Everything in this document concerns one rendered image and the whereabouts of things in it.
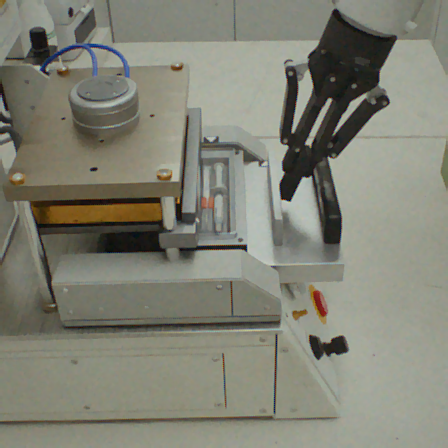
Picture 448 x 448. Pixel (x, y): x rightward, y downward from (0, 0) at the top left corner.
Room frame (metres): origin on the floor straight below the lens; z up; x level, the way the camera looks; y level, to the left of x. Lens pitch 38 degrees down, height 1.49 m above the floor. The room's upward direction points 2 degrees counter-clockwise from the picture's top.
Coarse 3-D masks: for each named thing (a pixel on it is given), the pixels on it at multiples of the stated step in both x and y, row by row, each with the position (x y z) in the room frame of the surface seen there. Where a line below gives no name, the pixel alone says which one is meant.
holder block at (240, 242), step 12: (240, 156) 0.77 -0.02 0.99; (240, 168) 0.74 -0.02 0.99; (240, 180) 0.71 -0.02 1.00; (240, 192) 0.68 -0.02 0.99; (240, 204) 0.66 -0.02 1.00; (240, 216) 0.64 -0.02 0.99; (240, 228) 0.61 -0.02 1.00; (108, 240) 0.60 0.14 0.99; (204, 240) 0.59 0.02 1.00; (216, 240) 0.59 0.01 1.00; (228, 240) 0.59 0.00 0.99; (240, 240) 0.59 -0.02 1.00; (108, 252) 0.59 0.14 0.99; (120, 252) 0.59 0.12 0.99; (132, 252) 0.59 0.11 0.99
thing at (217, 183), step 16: (208, 160) 0.75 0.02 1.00; (224, 160) 0.75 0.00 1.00; (208, 176) 0.71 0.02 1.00; (224, 176) 0.71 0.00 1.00; (208, 192) 0.67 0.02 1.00; (224, 192) 0.67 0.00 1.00; (208, 208) 0.64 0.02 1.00; (224, 208) 0.64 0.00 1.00; (208, 224) 0.61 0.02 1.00; (224, 224) 0.61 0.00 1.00
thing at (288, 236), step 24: (264, 168) 0.77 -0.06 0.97; (264, 192) 0.72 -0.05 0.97; (312, 192) 0.71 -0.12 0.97; (264, 216) 0.67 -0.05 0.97; (288, 216) 0.66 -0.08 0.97; (312, 216) 0.66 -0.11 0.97; (264, 240) 0.62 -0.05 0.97; (288, 240) 0.62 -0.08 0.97; (312, 240) 0.61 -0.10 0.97; (288, 264) 0.57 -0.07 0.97; (312, 264) 0.57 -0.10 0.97; (336, 264) 0.57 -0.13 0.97
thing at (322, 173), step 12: (324, 168) 0.71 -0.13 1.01; (324, 180) 0.68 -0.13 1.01; (324, 192) 0.66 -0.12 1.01; (324, 204) 0.64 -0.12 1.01; (336, 204) 0.63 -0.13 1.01; (324, 216) 0.62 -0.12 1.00; (336, 216) 0.61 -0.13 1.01; (324, 228) 0.61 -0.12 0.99; (336, 228) 0.61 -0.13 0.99; (324, 240) 0.61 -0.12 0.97; (336, 240) 0.61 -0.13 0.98
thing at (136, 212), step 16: (48, 208) 0.59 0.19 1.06; (64, 208) 0.58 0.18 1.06; (80, 208) 0.58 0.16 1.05; (96, 208) 0.58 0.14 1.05; (112, 208) 0.58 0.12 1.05; (128, 208) 0.58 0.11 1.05; (144, 208) 0.58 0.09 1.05; (160, 208) 0.58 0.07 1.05; (176, 208) 0.58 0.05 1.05; (48, 224) 0.59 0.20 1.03; (64, 224) 0.59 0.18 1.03; (80, 224) 0.59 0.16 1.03; (96, 224) 0.59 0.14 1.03; (112, 224) 0.59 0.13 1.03; (128, 224) 0.59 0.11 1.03; (144, 224) 0.58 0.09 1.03
